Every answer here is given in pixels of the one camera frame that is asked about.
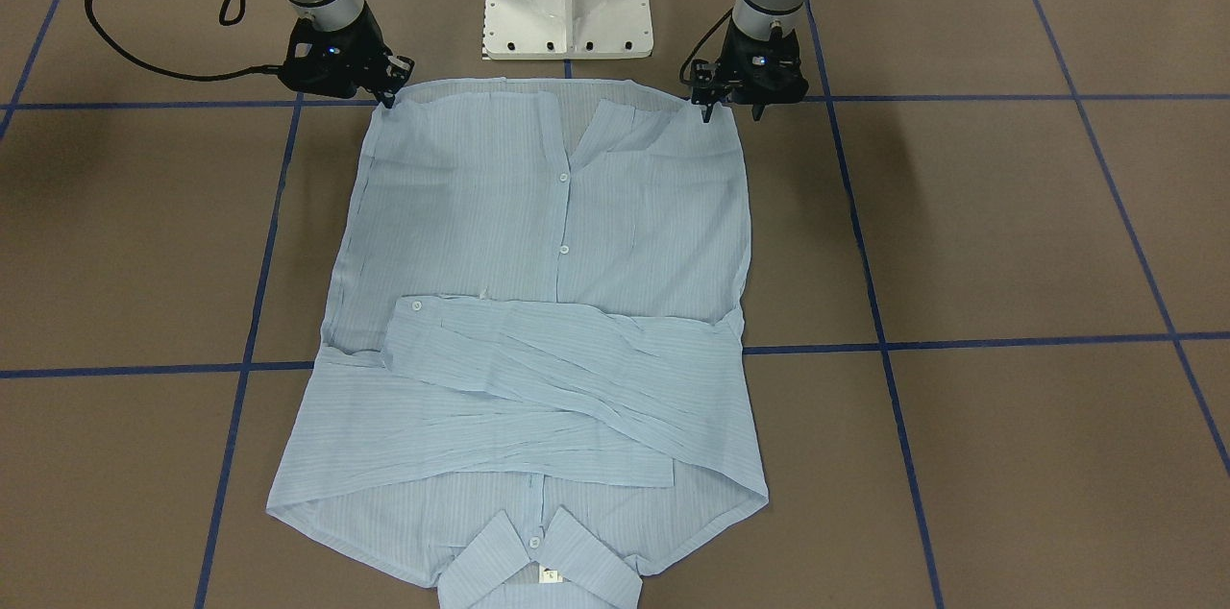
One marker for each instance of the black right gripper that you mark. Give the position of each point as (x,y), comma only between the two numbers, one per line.
(363,46)

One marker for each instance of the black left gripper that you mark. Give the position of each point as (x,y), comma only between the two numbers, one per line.
(738,46)

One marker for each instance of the light blue button shirt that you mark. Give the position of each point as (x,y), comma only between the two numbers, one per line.
(529,390)

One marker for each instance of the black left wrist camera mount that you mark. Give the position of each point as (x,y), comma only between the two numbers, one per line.
(769,69)

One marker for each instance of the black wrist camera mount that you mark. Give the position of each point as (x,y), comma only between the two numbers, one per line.
(769,69)
(322,66)

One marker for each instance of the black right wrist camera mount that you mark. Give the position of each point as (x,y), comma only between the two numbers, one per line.
(322,66)

